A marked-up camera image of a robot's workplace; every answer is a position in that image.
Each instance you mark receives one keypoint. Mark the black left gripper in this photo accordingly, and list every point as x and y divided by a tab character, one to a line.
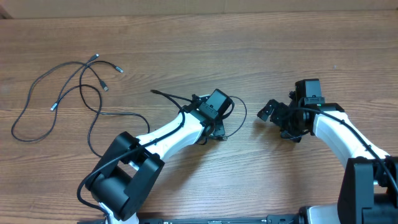
218	131

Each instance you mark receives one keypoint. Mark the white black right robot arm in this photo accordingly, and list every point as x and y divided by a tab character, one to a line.
368	192

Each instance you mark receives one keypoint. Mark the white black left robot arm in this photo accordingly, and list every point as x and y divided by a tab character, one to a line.
124	176

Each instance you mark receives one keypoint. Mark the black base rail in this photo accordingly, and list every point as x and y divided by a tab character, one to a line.
270	219

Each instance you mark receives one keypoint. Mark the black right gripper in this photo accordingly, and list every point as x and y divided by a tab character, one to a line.
280	115

